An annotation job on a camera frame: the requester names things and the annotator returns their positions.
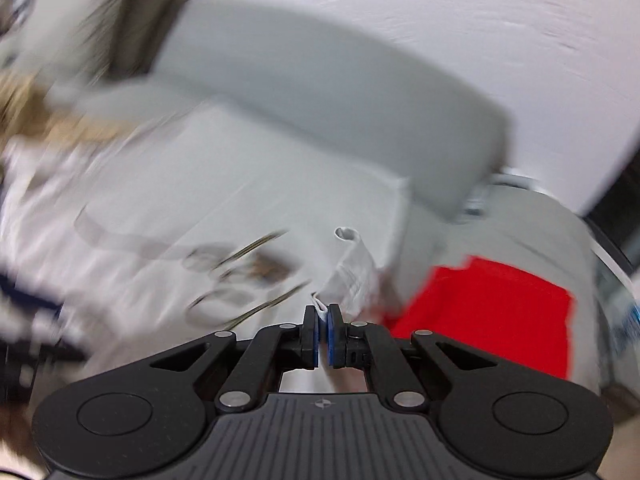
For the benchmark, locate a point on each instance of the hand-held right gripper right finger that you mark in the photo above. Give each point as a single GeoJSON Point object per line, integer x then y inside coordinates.
{"type": "Point", "coordinates": [334, 342]}

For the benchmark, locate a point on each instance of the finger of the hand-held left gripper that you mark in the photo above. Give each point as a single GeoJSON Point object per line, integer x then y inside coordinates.
{"type": "Point", "coordinates": [30, 357]}

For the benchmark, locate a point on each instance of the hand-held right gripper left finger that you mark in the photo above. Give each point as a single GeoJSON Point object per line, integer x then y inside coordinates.
{"type": "Point", "coordinates": [312, 342]}

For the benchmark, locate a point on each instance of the white hooded sweatshirt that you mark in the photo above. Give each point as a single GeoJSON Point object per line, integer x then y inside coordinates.
{"type": "Point", "coordinates": [150, 200]}

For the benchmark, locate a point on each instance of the red garment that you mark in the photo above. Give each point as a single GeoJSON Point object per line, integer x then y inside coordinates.
{"type": "Point", "coordinates": [490, 310]}

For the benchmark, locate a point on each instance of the grey throw pillow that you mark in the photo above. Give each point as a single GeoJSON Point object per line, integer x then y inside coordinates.
{"type": "Point", "coordinates": [525, 220]}

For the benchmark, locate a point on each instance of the tan garment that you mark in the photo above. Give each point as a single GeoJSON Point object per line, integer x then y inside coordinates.
{"type": "Point", "coordinates": [30, 105]}

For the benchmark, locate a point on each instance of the grey sofa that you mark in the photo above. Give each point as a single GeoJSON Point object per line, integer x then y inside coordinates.
{"type": "Point", "coordinates": [325, 85]}

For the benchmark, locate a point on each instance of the grey back cushion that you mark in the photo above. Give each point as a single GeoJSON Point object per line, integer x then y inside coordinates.
{"type": "Point", "coordinates": [45, 25]}

